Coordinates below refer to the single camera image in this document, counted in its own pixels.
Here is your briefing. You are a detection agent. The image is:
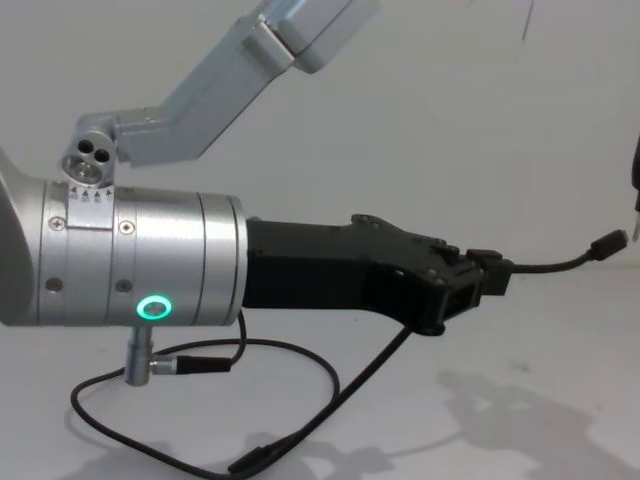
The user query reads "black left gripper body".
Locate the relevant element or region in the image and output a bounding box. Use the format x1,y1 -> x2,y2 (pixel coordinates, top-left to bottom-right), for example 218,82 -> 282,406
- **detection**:
241,213 -> 482,337

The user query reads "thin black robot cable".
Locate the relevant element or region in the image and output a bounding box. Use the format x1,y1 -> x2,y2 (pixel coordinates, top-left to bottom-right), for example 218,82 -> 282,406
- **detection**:
68,308 -> 342,476

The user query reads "black cable with plug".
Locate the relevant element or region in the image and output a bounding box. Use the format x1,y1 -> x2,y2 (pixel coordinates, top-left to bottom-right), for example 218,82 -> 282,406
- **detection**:
227,228 -> 630,474

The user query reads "white table cloth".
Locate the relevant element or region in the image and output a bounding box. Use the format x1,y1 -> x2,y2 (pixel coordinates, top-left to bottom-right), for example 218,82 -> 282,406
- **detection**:
0,319 -> 640,480

